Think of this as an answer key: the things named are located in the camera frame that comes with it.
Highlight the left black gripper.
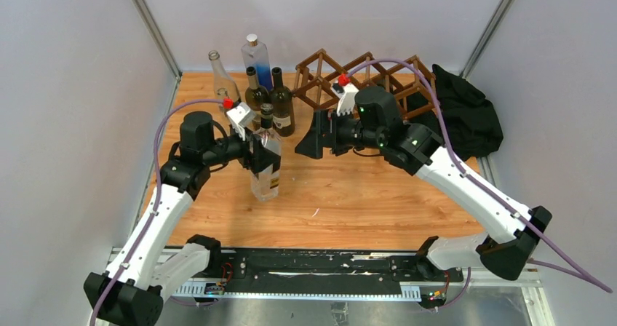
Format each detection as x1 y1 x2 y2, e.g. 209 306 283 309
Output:
202 123 280 172

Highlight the olive green wine bottle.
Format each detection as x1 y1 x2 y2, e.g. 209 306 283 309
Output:
245 66 270 130

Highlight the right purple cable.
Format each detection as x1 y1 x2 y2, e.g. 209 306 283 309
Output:
337 58 614 310

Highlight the brown wooden wine rack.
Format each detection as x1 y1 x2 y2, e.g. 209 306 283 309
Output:
292 49 434 119

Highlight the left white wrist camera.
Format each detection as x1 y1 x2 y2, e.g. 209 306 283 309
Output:
226 102 256 141

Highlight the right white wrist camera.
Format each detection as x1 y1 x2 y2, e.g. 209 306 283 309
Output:
332 82 359 116

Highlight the blue square glass bottle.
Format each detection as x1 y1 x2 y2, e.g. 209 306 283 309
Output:
241 33 273 91

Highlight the black cloth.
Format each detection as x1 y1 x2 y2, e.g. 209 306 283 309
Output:
432 64 503 161

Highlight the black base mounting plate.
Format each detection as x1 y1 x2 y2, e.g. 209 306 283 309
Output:
175 247 464 301

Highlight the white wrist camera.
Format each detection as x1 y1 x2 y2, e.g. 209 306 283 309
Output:
332 82 359 116
226 102 256 141

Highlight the clear bottle black cap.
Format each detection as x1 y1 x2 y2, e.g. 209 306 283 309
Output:
251 103 282 201

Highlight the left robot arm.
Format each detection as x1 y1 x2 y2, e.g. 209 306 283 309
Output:
84 111 282 325

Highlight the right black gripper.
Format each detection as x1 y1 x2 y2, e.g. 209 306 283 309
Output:
294 106 384 160

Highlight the dark wine bottle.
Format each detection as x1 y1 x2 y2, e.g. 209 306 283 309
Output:
269 67 295 137

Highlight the clear bottle black label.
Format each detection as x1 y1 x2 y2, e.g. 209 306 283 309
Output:
208 50 242 102

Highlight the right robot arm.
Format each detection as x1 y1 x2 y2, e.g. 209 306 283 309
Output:
295 84 552 281

